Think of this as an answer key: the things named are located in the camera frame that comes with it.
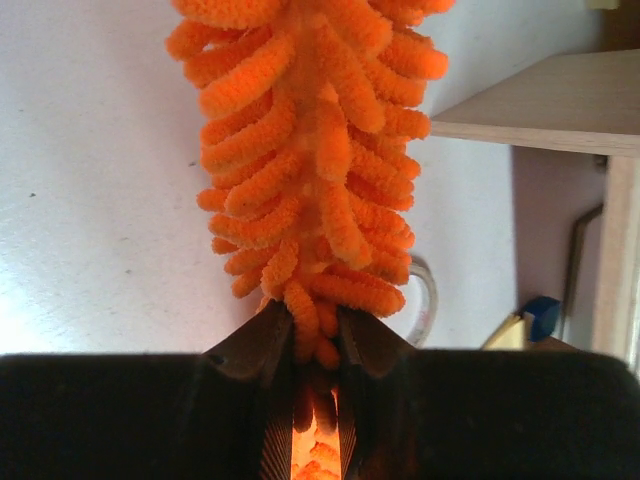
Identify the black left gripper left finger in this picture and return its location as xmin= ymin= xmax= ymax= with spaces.
xmin=199 ymin=301 xmax=293 ymax=479

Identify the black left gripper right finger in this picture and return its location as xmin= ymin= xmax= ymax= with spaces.
xmin=337 ymin=307 xmax=440 ymax=479

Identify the orange chenille duster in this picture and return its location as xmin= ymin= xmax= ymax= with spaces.
xmin=166 ymin=1 xmax=451 ymax=479

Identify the wooden bookshelf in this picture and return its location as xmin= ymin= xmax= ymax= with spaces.
xmin=433 ymin=49 xmax=639 ymax=370

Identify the clear tape roll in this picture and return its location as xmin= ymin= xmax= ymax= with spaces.
xmin=407 ymin=255 xmax=439 ymax=348

